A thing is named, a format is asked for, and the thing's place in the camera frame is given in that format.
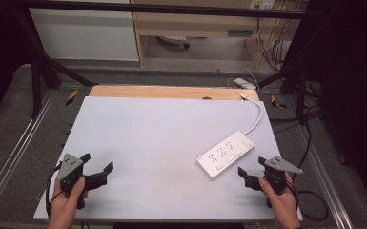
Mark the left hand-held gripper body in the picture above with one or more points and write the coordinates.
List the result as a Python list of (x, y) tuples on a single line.
[(70, 166)]

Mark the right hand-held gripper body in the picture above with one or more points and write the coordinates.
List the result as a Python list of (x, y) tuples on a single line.
[(276, 174)]

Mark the person's right hand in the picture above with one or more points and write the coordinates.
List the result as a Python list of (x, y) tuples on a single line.
[(282, 205)]

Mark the person's left hand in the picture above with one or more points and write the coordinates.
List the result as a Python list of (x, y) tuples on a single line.
[(64, 205)]

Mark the white power strip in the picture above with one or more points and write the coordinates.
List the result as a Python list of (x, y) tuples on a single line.
[(225, 154)]

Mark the yellow black tape marker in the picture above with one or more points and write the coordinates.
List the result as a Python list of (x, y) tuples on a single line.
[(277, 102), (72, 97)]

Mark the white plug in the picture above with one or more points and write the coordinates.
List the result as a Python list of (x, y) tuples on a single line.
[(244, 96)]

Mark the white adapter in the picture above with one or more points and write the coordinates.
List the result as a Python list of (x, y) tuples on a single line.
[(244, 83)]

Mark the black metal stand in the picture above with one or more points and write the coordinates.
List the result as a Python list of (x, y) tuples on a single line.
[(295, 79), (38, 76)]

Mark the wooden board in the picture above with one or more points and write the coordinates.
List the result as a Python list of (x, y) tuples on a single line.
[(159, 92)]

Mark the white cabinet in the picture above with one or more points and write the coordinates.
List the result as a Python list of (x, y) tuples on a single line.
[(82, 35)]

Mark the chair base with caster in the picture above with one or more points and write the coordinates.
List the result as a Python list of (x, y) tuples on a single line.
[(175, 40)]

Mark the wooden desk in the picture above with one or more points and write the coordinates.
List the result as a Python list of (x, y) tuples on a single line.
[(197, 25)]

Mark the aluminium rail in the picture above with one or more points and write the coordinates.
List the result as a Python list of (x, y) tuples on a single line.
[(325, 181), (11, 156)]

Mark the white wall socket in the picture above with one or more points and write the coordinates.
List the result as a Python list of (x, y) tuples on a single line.
[(262, 4)]

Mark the black metal frame bar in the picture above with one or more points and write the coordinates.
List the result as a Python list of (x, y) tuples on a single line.
[(171, 9)]

